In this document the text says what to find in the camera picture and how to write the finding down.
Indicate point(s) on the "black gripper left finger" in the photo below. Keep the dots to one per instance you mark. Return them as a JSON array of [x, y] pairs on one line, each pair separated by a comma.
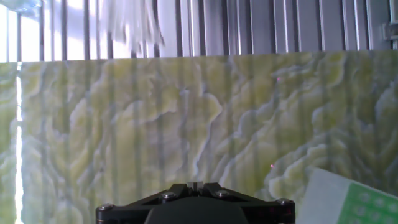
[[133, 208]]

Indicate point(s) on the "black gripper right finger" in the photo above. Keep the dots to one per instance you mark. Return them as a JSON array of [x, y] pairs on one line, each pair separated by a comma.
[[264, 208]]

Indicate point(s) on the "green pipette tip holder box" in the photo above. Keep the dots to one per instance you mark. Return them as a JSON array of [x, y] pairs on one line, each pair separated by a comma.
[[348, 202]]

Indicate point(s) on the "pile of clear pipette tips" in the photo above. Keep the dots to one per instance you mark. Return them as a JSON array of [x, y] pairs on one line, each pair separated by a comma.
[[130, 21]]

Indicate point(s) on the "green marble pattern mat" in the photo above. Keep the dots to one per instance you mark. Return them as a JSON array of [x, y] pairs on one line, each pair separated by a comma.
[[199, 124]]

